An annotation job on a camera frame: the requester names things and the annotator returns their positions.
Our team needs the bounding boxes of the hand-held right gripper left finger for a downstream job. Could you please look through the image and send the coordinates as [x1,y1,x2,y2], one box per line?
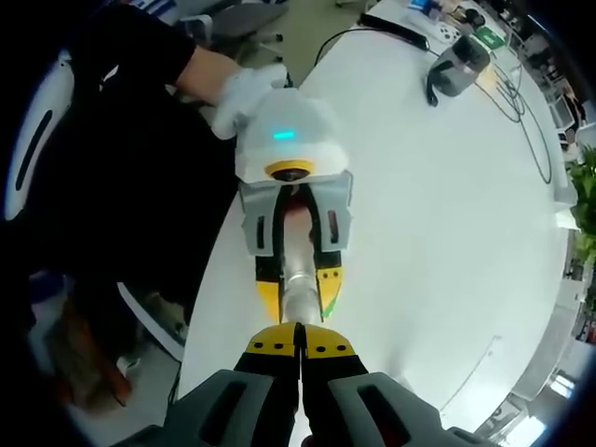
[125,323,306,447]

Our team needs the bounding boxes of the green box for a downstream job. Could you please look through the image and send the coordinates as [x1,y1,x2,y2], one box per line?
[473,26,508,51]

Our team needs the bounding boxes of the black power cable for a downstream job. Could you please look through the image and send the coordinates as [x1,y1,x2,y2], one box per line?
[314,26,369,67]

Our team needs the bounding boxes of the grey headset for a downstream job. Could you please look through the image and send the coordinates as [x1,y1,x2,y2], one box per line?
[424,33,494,109]

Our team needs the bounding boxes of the white table leg panel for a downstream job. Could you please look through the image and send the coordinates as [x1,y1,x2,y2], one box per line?
[115,278,190,362]

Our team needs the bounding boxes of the thin grey cable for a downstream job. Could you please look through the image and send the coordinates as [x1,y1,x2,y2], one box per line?
[483,60,567,185]

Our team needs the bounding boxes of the grey office chair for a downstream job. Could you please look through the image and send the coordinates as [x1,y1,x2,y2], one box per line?
[211,0,286,64]

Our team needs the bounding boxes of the black power strip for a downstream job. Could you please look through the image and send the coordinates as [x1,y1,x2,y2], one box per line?
[359,11,430,51]

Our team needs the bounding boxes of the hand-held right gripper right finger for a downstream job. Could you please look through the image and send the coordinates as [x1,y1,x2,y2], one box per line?
[300,324,481,447]

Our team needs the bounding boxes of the white worn device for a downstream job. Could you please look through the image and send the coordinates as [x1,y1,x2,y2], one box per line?
[3,49,76,221]

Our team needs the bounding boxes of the green potted plant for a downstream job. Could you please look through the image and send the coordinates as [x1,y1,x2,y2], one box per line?
[565,143,596,280]

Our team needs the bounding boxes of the brown blurred object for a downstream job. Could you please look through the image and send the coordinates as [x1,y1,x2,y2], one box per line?
[55,288,134,420]

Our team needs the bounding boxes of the person's black shirt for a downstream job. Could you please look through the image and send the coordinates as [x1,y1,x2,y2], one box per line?
[27,4,241,327]

